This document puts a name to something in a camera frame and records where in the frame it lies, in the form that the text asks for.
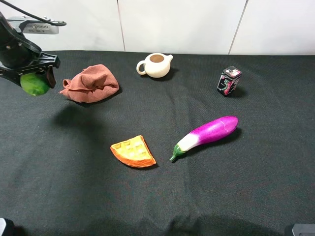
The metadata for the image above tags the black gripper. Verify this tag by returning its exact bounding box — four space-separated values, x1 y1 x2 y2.
0 14 61 89

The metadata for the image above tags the green lime fruit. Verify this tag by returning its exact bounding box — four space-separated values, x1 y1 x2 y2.
20 73 50 96

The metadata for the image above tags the grey robot base corner right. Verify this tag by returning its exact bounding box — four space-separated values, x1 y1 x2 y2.
284 224 315 236

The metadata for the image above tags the grey robot base corner left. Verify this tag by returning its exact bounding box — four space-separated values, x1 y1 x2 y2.
0 218 15 236

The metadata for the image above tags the crumpled brown cloth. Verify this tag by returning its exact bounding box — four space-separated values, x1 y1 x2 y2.
59 64 120 103

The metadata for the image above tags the black tablecloth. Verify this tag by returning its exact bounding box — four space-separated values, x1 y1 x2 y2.
0 51 315 236

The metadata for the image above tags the cream ceramic teapot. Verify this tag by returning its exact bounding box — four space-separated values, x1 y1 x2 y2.
136 53 173 78

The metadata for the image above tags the orange waffle slice toy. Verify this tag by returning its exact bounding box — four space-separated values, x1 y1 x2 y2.
110 135 156 168

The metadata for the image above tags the black floral tin box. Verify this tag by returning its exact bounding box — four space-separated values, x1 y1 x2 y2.
217 66 242 96

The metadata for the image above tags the purple toy eggplant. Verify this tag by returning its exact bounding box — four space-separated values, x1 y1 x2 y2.
170 116 239 162

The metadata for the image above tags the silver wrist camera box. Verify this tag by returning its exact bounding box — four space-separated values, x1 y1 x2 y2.
7 16 59 34

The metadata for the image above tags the black camera cable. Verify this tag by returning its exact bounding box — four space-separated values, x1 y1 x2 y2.
0 0 67 27

